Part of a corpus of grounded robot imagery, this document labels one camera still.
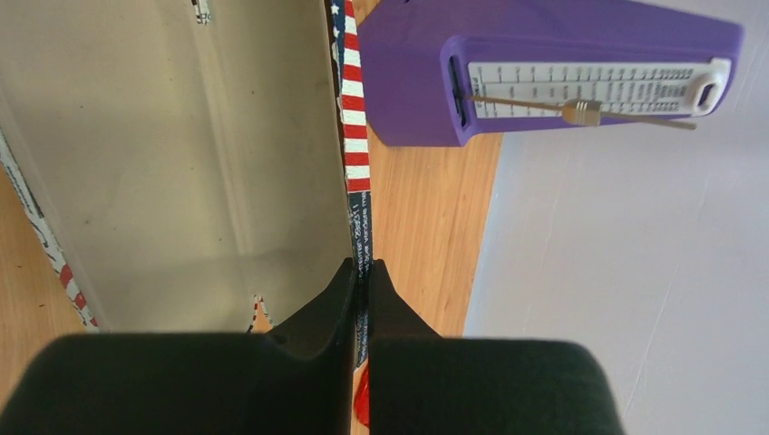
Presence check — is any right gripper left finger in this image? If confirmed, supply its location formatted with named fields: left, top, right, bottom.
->
left=1, top=259, right=356, bottom=434

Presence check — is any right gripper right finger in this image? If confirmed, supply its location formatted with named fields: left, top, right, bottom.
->
left=367, top=260, right=624, bottom=434

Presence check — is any flag print glasses case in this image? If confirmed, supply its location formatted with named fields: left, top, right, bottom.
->
left=1, top=1, right=355, bottom=333

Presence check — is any red horseshoe magnet toy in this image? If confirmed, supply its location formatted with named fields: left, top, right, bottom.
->
left=352, top=364, right=370, bottom=434

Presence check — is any purple metronome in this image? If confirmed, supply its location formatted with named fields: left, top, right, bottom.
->
left=357, top=1, right=744, bottom=147

